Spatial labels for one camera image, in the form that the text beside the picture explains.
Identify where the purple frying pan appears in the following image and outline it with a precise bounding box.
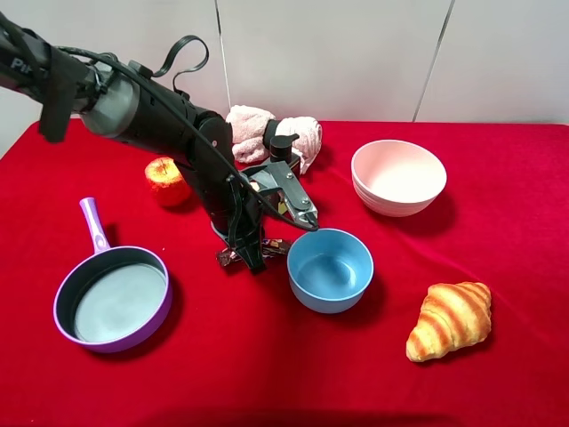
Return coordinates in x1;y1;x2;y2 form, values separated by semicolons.
52;197;172;353

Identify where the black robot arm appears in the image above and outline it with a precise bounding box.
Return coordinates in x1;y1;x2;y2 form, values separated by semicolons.
1;19;318;271

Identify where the red yellow apple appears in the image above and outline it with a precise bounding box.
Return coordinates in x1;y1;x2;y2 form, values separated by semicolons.
144;157;191;208

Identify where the black pump bottle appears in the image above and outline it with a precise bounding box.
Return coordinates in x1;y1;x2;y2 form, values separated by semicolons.
268;133;301;176

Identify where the chocolate bar wrapper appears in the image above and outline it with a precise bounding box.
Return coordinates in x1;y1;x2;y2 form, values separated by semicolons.
216;238;293;267

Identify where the pink rolled towel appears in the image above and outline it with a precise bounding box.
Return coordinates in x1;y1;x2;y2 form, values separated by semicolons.
226;105;323;174

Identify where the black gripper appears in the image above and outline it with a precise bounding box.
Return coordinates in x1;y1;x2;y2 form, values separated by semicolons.
177;110;318;274

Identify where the blue bowl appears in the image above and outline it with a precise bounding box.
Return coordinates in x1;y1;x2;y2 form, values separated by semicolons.
286;228;374;314

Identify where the croissant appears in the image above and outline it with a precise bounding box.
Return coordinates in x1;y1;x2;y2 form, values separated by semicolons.
405;282;492;362

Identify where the red velvet tablecloth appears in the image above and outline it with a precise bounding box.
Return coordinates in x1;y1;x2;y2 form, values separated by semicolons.
1;122;568;426

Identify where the pink bowl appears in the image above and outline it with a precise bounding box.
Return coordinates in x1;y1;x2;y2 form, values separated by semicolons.
350;140;447;217

